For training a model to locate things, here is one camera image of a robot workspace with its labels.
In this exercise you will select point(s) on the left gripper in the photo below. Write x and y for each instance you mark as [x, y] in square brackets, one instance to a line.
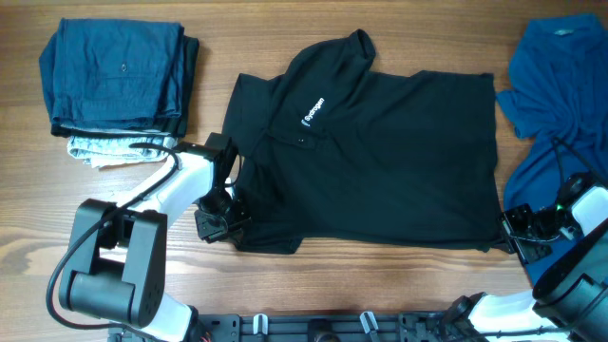
[212, 234]

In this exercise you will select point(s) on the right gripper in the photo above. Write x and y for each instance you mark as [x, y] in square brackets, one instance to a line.
[510, 219]

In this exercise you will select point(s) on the black polo shirt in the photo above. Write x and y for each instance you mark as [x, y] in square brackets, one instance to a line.
[334, 149]

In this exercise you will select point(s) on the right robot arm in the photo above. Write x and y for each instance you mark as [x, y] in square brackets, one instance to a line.
[568, 301]

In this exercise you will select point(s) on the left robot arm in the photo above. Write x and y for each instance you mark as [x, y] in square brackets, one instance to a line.
[112, 275]

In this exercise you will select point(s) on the blue polo shirt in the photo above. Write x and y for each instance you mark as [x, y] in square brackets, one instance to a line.
[558, 98]

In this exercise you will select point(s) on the folded light grey garment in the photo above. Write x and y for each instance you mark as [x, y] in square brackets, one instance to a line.
[102, 152]

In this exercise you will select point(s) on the folded dark blue garment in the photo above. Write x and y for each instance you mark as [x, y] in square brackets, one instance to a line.
[102, 74]

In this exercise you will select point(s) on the left grey rail clip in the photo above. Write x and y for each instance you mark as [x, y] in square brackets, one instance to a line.
[260, 324]

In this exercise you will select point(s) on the grey rail clip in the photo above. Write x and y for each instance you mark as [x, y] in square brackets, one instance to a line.
[369, 325]
[260, 324]

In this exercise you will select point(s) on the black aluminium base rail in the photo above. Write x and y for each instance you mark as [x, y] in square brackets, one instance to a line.
[402, 327]

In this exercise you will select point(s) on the right grey rail clip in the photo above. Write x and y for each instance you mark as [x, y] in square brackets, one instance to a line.
[369, 325]

